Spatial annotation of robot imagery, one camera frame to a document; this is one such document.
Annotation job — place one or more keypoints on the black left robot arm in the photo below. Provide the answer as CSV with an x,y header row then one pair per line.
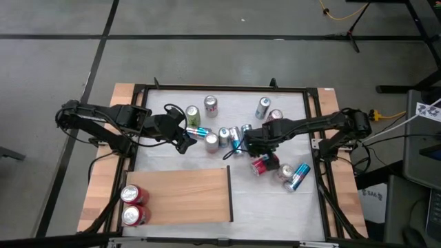
x,y
103,113

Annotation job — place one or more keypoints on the blue silver Red Bull can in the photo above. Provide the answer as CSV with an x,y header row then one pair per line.
x,y
262,107
246,128
224,135
235,137
297,177
200,132

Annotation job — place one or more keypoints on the black floor stand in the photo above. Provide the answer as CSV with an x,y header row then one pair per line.
x,y
10,153

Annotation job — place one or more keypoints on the wooden shelf board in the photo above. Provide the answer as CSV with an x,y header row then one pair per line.
x,y
186,196

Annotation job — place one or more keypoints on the grey cabinet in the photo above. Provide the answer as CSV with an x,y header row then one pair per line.
x,y
418,155

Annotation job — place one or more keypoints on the white red Spindrift can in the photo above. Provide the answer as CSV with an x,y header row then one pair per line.
x,y
212,142

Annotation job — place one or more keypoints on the white printed box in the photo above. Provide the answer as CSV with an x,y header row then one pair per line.
x,y
372,206

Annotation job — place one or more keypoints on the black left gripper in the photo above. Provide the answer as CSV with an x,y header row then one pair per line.
x,y
163,127

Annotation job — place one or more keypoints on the black desk frame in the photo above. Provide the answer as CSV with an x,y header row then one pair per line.
x,y
396,89

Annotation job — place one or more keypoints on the green soda can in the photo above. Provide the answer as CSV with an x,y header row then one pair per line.
x,y
193,116

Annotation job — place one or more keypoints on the black tripod stand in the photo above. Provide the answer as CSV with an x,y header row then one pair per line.
x,y
350,34

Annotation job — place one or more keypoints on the dark screen device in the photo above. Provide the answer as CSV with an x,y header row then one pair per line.
x,y
435,213

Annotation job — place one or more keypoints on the black shelf side frame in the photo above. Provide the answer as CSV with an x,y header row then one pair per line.
x,y
230,193

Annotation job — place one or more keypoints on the white marker paper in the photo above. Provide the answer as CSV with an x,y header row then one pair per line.
x,y
427,111

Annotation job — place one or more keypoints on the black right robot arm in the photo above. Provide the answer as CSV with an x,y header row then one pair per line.
x,y
317,122

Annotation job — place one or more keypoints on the silver Diet Coke can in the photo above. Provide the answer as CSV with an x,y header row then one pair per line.
x,y
285,172

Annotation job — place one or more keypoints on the silver can with red print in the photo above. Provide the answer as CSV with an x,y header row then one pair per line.
x,y
210,106

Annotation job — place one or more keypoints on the black metal table frame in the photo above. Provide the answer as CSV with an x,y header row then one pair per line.
x,y
224,88

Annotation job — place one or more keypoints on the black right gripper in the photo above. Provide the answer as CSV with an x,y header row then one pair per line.
x,y
267,137

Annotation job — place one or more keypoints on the white metal bracket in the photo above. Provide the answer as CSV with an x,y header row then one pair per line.
x,y
315,143

